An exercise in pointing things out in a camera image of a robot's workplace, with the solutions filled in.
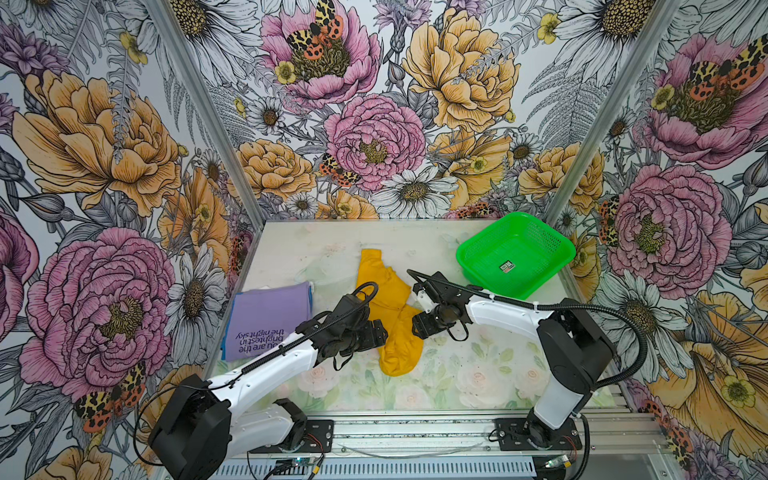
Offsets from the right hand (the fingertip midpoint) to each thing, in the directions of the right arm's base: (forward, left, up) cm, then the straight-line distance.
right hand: (425, 336), depth 88 cm
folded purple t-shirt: (+8, +51, -1) cm, 51 cm away
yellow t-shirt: (+14, +12, +1) cm, 18 cm away
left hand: (-4, +15, +4) cm, 16 cm away
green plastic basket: (+32, -36, -3) cm, 48 cm away
